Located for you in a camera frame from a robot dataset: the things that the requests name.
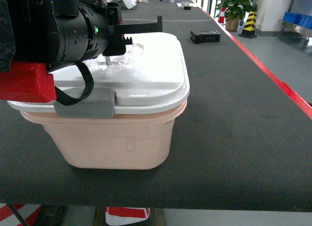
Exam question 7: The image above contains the red white cone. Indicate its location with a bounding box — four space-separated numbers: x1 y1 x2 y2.
0 203 66 226
93 207 166 226

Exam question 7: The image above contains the green potted plant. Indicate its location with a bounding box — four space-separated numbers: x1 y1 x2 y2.
217 0 254 31

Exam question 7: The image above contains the black battery device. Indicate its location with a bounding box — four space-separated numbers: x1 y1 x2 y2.
190 30 221 44

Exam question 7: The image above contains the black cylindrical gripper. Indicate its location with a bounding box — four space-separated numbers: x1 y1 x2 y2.
47 0 163 72

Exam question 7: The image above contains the red white cone left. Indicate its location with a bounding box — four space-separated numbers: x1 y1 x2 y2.
0 203 66 226

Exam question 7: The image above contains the black flat cable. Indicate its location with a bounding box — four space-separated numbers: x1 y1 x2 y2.
54 61 95 106

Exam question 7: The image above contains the red white cone middle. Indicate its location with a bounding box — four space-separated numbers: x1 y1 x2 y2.
93 207 166 226

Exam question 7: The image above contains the pink plastic box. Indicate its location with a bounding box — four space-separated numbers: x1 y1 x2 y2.
21 101 187 170

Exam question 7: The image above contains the small blue bin right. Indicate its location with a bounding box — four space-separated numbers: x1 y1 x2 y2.
283 12 312 29

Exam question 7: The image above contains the yellow black striped bollard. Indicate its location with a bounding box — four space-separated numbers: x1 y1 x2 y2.
238 3 257 38

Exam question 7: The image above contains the red camera mount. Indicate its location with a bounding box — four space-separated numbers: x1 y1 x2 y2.
0 61 57 103

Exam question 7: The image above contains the white box lid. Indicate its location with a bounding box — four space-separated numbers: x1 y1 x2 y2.
8 33 190 118

